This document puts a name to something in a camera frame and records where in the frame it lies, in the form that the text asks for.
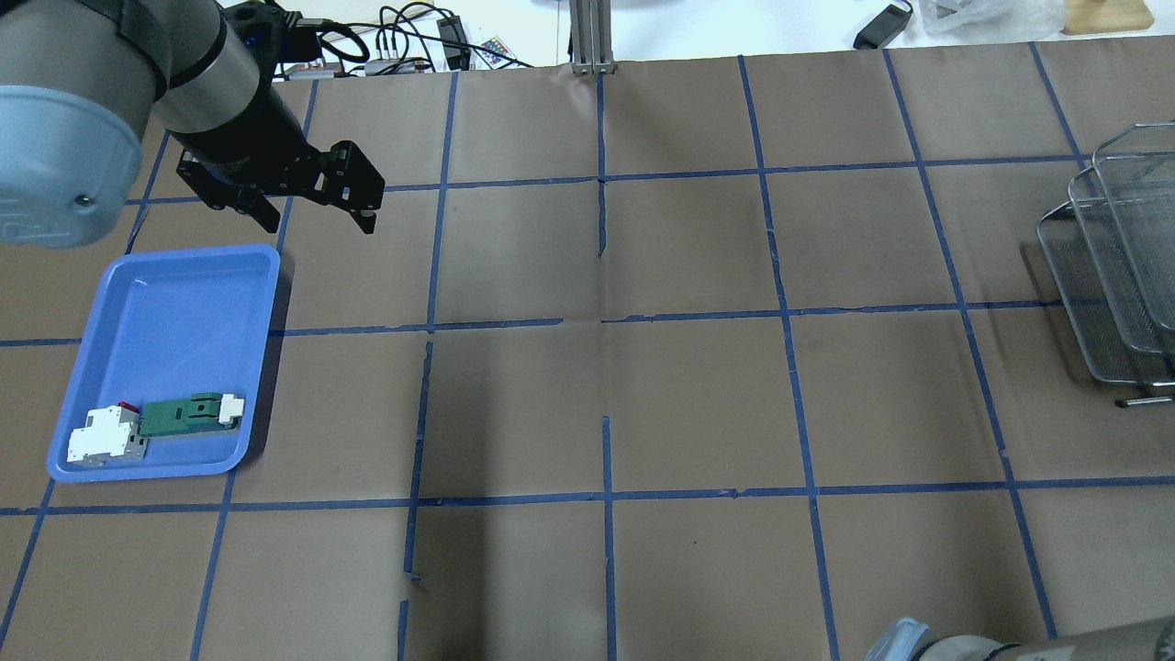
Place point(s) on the blue plastic tray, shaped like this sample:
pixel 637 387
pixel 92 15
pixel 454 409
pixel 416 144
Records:
pixel 164 325

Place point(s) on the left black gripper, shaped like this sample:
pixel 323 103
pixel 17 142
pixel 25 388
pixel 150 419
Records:
pixel 246 128

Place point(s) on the clear plastic bag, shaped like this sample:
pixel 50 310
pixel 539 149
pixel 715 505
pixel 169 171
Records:
pixel 994 20

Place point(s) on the metal mesh shelf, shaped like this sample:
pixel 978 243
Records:
pixel 1109 249

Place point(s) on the aluminium frame post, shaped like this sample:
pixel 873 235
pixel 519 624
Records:
pixel 591 38

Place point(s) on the white circuit breaker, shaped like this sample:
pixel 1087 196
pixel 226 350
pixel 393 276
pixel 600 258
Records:
pixel 112 434

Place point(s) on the black power adapter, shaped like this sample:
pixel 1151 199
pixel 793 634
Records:
pixel 885 27

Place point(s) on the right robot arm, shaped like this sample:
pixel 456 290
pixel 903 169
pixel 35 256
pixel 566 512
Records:
pixel 908 639

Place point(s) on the green terminal block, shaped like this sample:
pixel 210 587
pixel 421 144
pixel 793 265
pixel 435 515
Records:
pixel 200 412

